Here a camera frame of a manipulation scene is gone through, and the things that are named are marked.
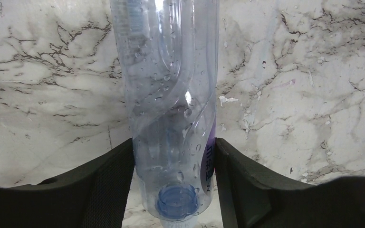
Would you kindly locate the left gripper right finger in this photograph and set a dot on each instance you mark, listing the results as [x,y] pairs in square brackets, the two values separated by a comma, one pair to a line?
[254,196]

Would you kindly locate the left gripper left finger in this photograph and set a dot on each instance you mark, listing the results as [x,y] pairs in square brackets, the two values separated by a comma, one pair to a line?
[92,195]

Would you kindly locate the blue cap clear bottle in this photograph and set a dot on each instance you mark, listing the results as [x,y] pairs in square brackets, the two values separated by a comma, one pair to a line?
[168,53]

